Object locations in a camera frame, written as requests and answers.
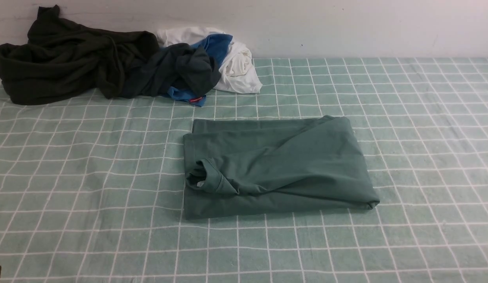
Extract green long-sleeve top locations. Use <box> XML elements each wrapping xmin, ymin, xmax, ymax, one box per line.
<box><xmin>183</xmin><ymin>115</ymin><xmax>380</xmax><ymax>220</ymax></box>

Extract white garment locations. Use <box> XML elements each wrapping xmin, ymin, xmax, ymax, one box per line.
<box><xmin>157</xmin><ymin>27</ymin><xmax>262</xmax><ymax>94</ymax></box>

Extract dark teal garment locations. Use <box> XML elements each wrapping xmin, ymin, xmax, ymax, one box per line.
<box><xmin>118</xmin><ymin>43</ymin><xmax>221</xmax><ymax>99</ymax></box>

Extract blue garment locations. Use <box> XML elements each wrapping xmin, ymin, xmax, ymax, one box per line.
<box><xmin>163</xmin><ymin>33</ymin><xmax>233</xmax><ymax>107</ymax></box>

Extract green checked tablecloth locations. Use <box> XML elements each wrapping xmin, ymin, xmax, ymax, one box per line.
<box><xmin>0</xmin><ymin>58</ymin><xmax>488</xmax><ymax>283</ymax></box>

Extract dark olive garment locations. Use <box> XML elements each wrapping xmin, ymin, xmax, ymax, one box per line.
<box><xmin>0</xmin><ymin>5</ymin><xmax>160</xmax><ymax>105</ymax></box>

